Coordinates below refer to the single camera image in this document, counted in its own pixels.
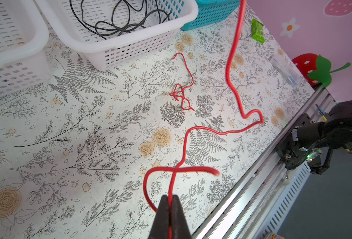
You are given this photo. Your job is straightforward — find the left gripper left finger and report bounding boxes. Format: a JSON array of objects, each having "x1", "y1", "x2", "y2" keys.
[{"x1": 148, "y1": 195, "x2": 170, "y2": 239}]

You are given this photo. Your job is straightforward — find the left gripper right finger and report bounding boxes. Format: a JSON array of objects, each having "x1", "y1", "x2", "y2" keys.
[{"x1": 171, "y1": 195, "x2": 192, "y2": 239}]

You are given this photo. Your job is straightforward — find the long red cable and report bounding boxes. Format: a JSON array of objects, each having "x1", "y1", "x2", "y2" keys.
[{"x1": 142, "y1": 0, "x2": 265, "y2": 239}]

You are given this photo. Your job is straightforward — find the red cables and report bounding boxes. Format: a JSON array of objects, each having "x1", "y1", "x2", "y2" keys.
[{"x1": 168, "y1": 52, "x2": 196, "y2": 112}]

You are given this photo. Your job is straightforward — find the black cable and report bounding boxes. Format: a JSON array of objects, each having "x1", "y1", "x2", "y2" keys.
[{"x1": 69, "y1": 0, "x2": 172, "y2": 40}]

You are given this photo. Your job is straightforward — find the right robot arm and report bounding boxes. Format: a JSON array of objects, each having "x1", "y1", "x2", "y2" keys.
[{"x1": 276, "y1": 101, "x2": 352, "y2": 175}]

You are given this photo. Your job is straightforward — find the gold tin box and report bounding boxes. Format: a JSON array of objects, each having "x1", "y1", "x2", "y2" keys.
[{"x1": 264, "y1": 233, "x2": 285, "y2": 239}]

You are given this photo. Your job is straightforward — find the floral table cloth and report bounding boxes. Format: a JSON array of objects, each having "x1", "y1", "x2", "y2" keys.
[{"x1": 0, "y1": 8, "x2": 313, "y2": 239}]

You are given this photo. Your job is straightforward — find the clear plastic tube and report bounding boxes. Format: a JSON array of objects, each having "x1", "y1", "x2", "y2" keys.
[{"x1": 269, "y1": 54, "x2": 301, "y2": 87}]

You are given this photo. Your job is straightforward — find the middle white plastic basket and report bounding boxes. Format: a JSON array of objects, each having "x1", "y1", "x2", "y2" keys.
[{"x1": 36, "y1": 1, "x2": 198, "y2": 71}]

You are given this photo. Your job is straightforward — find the white plastic basket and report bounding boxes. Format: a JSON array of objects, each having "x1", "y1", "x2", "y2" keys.
[
  {"x1": 36, "y1": 1, "x2": 198, "y2": 71},
  {"x1": 0, "y1": 1, "x2": 52, "y2": 97}
]

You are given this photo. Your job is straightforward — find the green candy wrapper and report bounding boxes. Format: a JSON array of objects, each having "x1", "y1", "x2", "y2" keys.
[{"x1": 251, "y1": 19, "x2": 265, "y2": 44}]

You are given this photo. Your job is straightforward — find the teal plastic basket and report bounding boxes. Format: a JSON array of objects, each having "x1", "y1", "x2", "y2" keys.
[{"x1": 181, "y1": 0, "x2": 241, "y2": 31}]

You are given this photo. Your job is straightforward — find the left white plastic basket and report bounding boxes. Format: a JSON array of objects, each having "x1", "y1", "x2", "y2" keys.
[{"x1": 0, "y1": 1, "x2": 52, "y2": 97}]

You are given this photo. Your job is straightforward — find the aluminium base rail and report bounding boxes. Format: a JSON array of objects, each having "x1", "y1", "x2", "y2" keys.
[{"x1": 189, "y1": 87, "x2": 336, "y2": 239}]

